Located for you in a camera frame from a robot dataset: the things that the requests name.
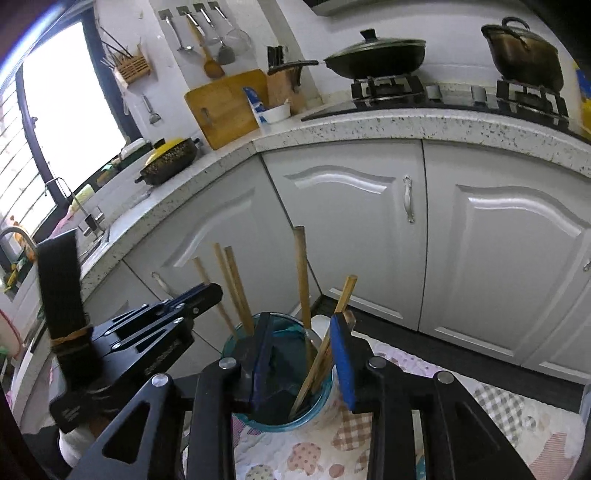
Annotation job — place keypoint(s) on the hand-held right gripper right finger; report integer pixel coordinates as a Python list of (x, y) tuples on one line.
[(344, 364)]

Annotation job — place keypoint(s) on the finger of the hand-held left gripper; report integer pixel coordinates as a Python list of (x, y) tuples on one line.
[(203, 300), (180, 297)]

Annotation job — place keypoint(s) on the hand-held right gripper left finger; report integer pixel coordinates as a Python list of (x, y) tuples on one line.
[(261, 364)]

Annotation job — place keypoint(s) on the wooden chopstick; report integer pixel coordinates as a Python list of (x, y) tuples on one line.
[(318, 369), (344, 295), (238, 286), (199, 270), (226, 277)]

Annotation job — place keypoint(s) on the white ceramic spoon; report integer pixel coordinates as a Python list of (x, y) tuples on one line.
[(321, 330)]

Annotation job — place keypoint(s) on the teal-lidded utensil holder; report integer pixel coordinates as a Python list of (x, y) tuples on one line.
[(288, 330)]

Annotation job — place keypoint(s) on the thick bamboo chopstick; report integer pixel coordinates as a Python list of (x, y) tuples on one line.
[(301, 277)]

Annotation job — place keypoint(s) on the person's left hand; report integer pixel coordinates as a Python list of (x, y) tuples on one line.
[(74, 447)]

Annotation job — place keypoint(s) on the white cabinet door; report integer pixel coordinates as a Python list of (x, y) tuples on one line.
[(351, 240), (120, 286), (508, 258), (217, 217)]

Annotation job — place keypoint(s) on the curved chrome faucet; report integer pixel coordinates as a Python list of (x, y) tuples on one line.
[(25, 237)]

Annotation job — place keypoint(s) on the chrome sink faucet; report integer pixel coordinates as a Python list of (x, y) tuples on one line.
[(87, 217)]

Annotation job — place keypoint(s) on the yellow lidded casserole pot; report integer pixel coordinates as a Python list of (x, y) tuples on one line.
[(168, 159)]

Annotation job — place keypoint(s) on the white container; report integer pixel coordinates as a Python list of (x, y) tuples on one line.
[(136, 147)]

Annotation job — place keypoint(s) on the patchwork quilted table cover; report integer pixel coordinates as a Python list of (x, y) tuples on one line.
[(508, 415)]

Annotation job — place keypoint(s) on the metal peeler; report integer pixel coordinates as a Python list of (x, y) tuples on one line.
[(154, 117)]

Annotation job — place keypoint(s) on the wooden cutting board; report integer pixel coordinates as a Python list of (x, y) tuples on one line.
[(221, 110)]

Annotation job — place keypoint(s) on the kitchen window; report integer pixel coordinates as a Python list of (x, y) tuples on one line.
[(69, 101)]

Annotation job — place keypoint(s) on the white bowl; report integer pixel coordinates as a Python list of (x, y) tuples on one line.
[(277, 114)]

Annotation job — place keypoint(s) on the blue and white packet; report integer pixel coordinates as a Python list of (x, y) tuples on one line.
[(254, 104)]

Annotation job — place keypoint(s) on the wooden knife block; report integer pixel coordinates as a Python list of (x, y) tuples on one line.
[(281, 92)]

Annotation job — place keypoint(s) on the wooden spatula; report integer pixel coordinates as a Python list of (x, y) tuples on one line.
[(214, 68)]

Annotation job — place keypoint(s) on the wicker utensil basket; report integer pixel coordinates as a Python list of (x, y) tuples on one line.
[(134, 69)]

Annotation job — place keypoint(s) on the grey slotted turner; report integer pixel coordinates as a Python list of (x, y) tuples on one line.
[(225, 55)]

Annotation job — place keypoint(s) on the metal ladle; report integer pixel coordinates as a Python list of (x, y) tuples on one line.
[(184, 47)]

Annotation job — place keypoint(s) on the black gas stove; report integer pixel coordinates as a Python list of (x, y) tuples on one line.
[(415, 108)]

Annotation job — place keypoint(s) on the black wok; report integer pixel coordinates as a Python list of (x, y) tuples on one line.
[(369, 68)]

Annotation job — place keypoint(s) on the glass wok lid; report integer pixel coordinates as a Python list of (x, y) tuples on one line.
[(374, 48)]

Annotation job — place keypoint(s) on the dark stockpot with lid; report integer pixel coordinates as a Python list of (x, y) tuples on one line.
[(526, 60)]

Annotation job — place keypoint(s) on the yellow cooking oil bottle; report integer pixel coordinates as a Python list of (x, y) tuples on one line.
[(584, 92)]

